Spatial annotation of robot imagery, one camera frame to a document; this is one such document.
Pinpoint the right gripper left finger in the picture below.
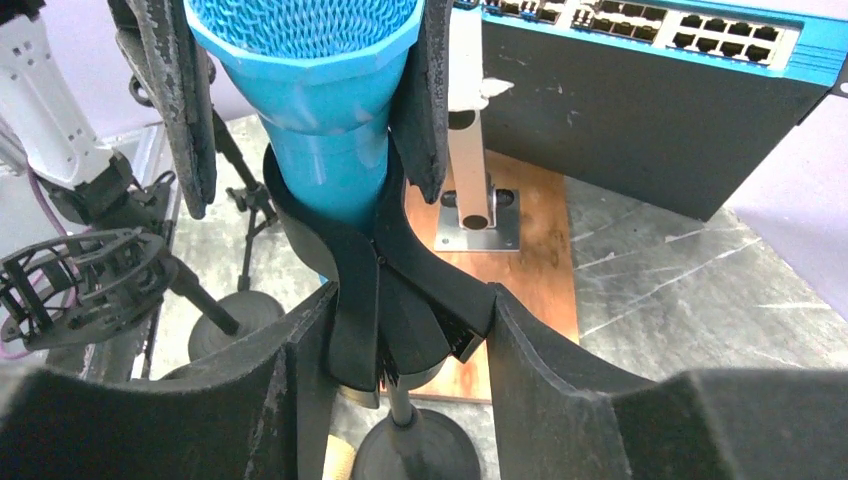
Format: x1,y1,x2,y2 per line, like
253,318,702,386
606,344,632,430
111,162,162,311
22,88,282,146
1,283,337,479

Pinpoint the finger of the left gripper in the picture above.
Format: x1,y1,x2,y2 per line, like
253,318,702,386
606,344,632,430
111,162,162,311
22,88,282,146
109,0,217,219
389,0,453,204

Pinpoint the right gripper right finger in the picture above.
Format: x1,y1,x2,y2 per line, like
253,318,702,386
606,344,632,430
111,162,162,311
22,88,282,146
487,285,847,479

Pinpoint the beige gold microphone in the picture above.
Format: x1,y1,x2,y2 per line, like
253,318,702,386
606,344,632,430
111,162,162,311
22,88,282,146
322,435,356,480

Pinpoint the blue foam microphone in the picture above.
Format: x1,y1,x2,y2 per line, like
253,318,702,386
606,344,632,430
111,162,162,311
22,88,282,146
184,1,424,230

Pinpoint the black clip mic stand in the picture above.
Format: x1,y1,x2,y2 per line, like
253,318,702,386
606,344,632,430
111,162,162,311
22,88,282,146
263,147,495,479

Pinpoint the black tripod shock mount stand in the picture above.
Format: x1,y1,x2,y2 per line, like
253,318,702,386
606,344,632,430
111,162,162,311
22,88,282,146
129,72,280,293

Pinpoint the black round base mic stand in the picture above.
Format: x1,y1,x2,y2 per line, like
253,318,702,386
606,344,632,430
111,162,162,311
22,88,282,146
1,228,284,361

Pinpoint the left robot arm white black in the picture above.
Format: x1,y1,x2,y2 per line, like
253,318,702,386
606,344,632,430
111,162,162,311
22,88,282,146
1,1,452,231

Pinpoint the brown wooden board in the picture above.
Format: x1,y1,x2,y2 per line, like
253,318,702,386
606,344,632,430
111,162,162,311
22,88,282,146
405,151,579,403

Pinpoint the white silver bracket fixture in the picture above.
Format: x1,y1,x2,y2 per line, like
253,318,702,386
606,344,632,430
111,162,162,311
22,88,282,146
434,5,520,252

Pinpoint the blue network switch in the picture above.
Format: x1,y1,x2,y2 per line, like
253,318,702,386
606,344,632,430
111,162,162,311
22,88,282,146
452,1,847,220

